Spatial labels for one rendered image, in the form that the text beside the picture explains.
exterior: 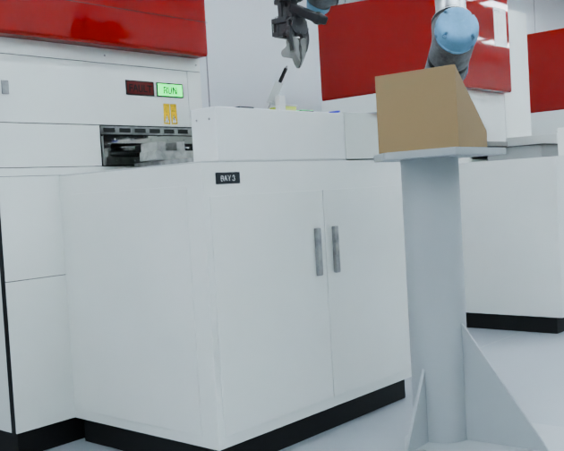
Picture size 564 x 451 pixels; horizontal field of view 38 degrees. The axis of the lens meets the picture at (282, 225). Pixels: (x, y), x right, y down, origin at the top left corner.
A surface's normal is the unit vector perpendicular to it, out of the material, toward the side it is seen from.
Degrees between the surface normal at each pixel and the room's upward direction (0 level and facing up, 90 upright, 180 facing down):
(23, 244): 90
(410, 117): 90
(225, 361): 90
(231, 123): 90
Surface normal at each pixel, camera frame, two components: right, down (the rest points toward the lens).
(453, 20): 0.03, -0.43
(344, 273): 0.76, -0.02
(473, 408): -0.61, 0.07
